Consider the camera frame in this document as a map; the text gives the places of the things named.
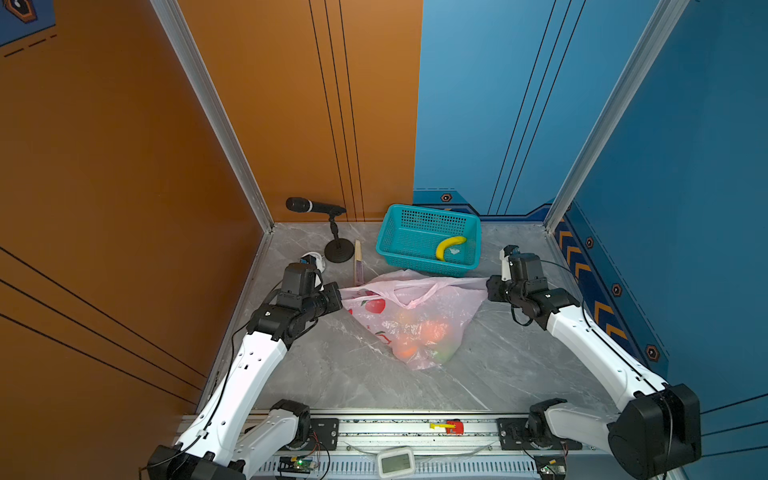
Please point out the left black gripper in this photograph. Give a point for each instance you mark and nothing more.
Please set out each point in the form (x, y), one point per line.
(332, 294)

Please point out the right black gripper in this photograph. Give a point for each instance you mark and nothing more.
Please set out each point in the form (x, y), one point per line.
(492, 288)

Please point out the pink plastic bag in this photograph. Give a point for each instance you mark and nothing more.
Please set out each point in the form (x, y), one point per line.
(421, 318)

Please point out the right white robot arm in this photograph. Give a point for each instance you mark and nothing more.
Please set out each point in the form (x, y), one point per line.
(657, 426)

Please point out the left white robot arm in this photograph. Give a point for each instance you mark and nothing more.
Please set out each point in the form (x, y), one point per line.
(215, 446)

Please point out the white round clock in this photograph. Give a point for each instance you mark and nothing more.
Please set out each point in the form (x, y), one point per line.
(315, 259)

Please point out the yellow banana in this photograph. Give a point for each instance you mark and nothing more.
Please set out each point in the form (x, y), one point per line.
(448, 243)

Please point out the teal plastic basket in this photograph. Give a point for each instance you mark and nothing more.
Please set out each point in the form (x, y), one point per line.
(409, 236)

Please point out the left green circuit board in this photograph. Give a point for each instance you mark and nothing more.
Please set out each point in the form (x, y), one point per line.
(296, 466)

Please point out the right circuit board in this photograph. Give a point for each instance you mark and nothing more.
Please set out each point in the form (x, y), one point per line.
(551, 468)

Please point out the white digital timer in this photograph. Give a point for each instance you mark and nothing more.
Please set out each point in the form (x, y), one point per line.
(395, 463)

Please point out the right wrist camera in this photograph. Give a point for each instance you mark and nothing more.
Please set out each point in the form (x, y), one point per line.
(507, 257)

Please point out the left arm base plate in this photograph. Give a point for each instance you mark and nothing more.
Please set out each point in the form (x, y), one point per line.
(315, 433)

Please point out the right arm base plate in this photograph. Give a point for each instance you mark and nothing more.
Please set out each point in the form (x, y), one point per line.
(517, 433)

